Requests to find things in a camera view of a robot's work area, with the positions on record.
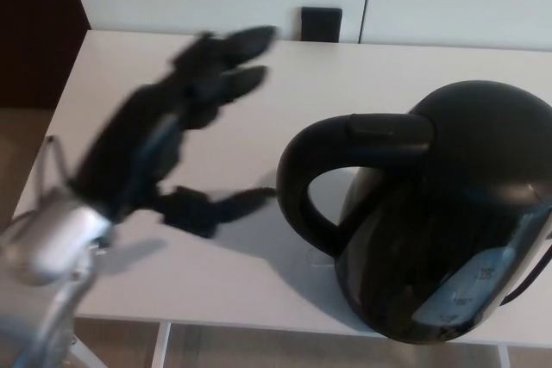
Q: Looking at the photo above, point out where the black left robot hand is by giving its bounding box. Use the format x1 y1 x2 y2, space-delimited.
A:
70 25 279 240

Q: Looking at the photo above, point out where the black kettle power cord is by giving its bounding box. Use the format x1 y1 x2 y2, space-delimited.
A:
502 251 552 307

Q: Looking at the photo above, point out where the black wall socket box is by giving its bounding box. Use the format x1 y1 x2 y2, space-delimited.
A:
300 6 344 44

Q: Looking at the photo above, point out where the white metal table leg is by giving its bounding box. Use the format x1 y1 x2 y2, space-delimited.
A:
149 321 173 368
499 341 515 368

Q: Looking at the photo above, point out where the thin grey wrist cable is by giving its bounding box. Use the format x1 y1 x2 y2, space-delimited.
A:
36 134 73 196

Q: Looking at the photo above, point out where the black electric kettle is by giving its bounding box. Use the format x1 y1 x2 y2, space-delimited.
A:
275 79 552 346

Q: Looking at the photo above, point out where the dark brown cabinet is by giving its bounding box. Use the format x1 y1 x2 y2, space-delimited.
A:
0 0 92 109

